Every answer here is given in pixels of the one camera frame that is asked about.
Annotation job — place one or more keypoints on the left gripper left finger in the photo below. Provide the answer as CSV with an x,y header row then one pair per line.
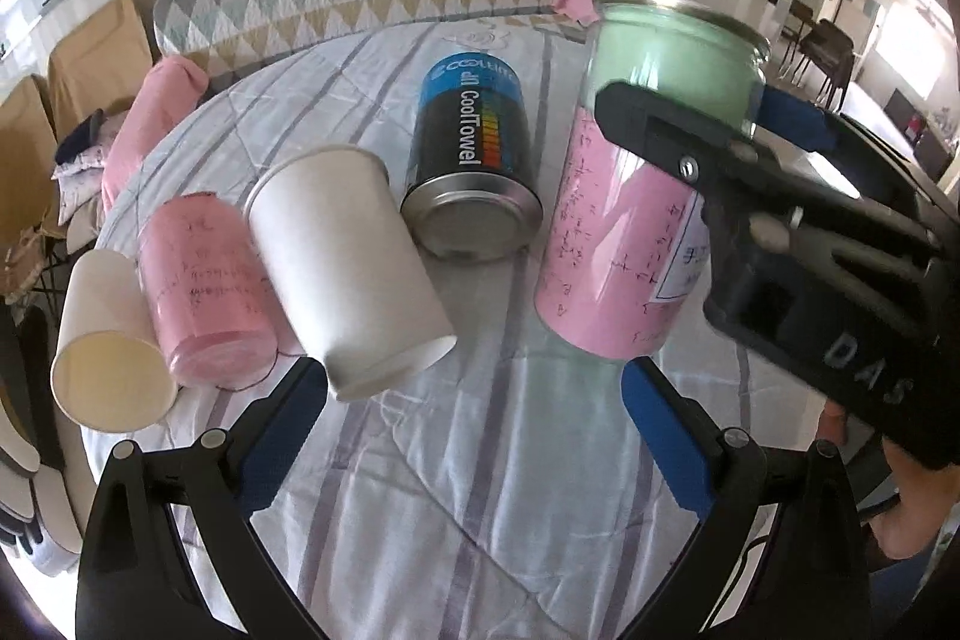
x,y
134,579

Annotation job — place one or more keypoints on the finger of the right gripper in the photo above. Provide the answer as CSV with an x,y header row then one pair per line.
x,y
886,194
683,142

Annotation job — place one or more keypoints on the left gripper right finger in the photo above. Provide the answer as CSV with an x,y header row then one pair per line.
x,y
777,549

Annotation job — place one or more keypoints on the glass jar pink green paper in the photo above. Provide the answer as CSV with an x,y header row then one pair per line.
x,y
626,240

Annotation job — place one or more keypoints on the small white paper cup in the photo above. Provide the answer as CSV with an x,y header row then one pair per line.
x,y
108,373

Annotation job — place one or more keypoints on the large white paper cup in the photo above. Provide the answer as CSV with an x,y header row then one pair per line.
x,y
346,271

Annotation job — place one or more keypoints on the person right hand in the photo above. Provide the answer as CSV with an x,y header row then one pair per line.
x,y
926,500

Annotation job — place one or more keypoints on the white slippers on floor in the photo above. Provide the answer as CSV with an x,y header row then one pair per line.
x,y
37,515

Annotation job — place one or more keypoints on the dark dining chairs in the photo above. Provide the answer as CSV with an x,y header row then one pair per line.
x,y
821,43

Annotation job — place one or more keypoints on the black blue CoolTowel can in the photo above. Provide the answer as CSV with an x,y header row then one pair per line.
x,y
470,185

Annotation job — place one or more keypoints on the pink paper wrapped jar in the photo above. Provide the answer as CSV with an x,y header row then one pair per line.
x,y
208,294

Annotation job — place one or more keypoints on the striped white table cloth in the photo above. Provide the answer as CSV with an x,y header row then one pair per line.
x,y
465,384

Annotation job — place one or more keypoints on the tan covered chair left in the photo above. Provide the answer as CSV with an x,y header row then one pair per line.
x,y
27,145

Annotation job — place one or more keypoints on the tan covered chair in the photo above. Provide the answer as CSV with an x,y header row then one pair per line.
x,y
99,66
27,145

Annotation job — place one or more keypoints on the dark cloth on pillows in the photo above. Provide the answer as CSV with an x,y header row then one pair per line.
x,y
81,138

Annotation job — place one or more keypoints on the tan covered chair right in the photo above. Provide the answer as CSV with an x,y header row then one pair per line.
x,y
99,66

